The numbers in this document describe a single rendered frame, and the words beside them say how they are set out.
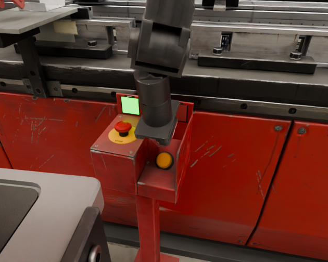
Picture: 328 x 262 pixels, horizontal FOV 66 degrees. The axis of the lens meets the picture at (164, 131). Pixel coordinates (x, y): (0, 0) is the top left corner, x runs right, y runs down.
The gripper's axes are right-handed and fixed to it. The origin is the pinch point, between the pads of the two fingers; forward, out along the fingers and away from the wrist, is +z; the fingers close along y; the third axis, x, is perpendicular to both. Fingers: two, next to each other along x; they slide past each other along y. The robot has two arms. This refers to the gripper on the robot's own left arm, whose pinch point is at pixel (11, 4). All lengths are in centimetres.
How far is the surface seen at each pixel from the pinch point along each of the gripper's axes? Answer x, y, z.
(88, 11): -12.3, -11.3, 11.6
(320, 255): 38, -98, 82
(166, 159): 27, -40, 20
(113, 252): 51, -12, 90
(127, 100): 14.2, -28.5, 15.8
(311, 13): -32, -79, 27
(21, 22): 5.3, -4.6, 0.5
